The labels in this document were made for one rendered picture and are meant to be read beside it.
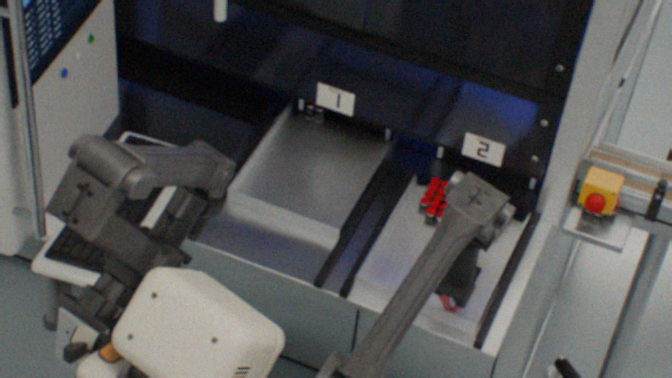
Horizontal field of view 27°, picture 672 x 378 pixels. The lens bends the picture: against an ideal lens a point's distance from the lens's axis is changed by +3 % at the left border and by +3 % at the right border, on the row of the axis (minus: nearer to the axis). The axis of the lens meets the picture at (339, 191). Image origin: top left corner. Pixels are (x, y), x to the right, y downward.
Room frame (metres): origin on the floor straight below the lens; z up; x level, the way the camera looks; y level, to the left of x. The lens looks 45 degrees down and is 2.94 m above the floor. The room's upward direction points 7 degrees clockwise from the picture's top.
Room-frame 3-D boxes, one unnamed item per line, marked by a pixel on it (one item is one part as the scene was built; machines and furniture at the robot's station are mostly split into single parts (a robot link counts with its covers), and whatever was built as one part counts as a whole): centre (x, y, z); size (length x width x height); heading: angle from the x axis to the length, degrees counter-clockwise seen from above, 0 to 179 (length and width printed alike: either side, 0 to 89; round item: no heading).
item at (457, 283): (1.77, -0.25, 1.02); 0.10 x 0.07 x 0.07; 161
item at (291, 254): (2.03, -0.08, 0.87); 0.70 x 0.48 x 0.02; 72
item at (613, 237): (2.11, -0.56, 0.87); 0.14 x 0.13 x 0.02; 162
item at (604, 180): (2.08, -0.54, 0.99); 0.08 x 0.07 x 0.07; 162
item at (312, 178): (2.15, 0.06, 0.90); 0.34 x 0.26 x 0.04; 162
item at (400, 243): (1.94, -0.23, 0.90); 0.34 x 0.26 x 0.04; 161
